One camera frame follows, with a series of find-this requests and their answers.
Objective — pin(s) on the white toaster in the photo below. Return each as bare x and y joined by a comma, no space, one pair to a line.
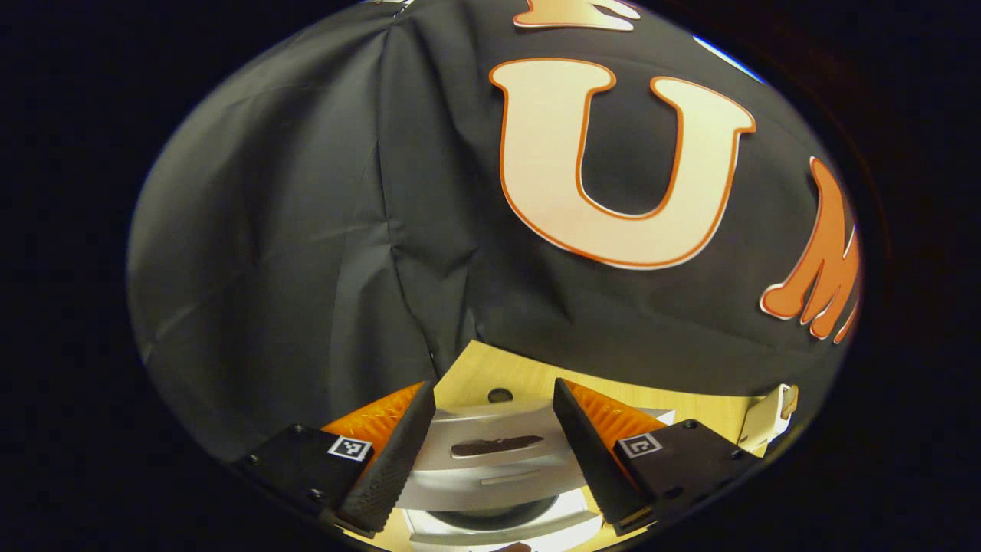
762,425

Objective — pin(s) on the toasted bread slice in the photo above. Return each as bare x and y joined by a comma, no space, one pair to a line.
790,400

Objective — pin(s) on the white rice cooker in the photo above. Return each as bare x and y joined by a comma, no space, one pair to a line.
490,475

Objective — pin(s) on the dark table grommet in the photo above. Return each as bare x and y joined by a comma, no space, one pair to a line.
500,395

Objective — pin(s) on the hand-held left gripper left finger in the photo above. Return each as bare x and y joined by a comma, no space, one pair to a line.
387,475

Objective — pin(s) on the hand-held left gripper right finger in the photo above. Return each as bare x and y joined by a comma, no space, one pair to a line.
590,464

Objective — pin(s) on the black backdrop cloth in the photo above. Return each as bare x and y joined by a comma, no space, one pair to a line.
268,230

